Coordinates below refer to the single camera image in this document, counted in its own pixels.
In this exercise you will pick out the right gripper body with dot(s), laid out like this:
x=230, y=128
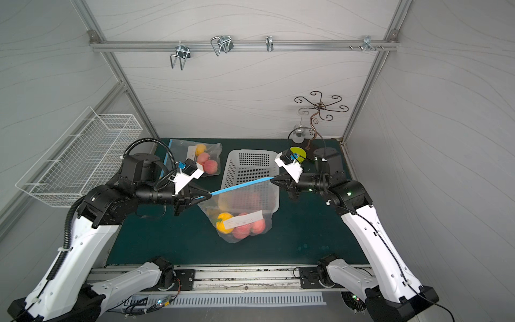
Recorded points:
x=288, y=183

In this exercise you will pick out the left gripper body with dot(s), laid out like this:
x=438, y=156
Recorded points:
x=181, y=199

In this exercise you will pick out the orange yellow peach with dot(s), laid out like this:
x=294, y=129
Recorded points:
x=200, y=149

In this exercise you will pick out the clear zip-top bag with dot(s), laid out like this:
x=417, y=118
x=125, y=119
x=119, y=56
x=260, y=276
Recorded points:
x=184, y=149
x=211, y=209

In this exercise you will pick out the white plastic perforated basket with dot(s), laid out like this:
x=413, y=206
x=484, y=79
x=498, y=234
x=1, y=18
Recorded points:
x=242, y=167

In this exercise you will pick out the yellow peach back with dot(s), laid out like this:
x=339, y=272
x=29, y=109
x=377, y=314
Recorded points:
x=221, y=225

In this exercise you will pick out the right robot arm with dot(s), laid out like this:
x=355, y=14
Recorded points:
x=392, y=292

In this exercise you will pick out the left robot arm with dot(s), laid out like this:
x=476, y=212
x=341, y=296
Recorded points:
x=64, y=294

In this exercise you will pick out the green plastic bowl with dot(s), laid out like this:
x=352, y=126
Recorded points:
x=299, y=153

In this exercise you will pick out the metal double hook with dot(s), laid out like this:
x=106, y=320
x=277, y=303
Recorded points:
x=180, y=57

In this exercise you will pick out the white vent strip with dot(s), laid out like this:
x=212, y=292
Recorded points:
x=267, y=299

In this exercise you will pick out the metal hook right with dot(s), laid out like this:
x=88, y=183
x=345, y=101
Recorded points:
x=367, y=45

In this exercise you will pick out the small metal hook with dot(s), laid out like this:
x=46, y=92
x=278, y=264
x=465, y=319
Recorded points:
x=269, y=43

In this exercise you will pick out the metal hook centre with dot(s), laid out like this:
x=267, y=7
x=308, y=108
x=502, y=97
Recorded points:
x=222, y=44

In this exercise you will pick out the white wire wall basket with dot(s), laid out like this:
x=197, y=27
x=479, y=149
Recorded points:
x=85, y=156

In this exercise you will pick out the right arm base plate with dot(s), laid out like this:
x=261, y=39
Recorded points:
x=310, y=279

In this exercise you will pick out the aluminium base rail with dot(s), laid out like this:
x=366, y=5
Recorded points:
x=247, y=279

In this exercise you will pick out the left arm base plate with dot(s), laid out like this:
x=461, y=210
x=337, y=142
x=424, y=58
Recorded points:
x=175, y=280

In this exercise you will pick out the aluminium top rail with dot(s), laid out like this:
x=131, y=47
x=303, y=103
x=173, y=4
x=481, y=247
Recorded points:
x=239, y=46

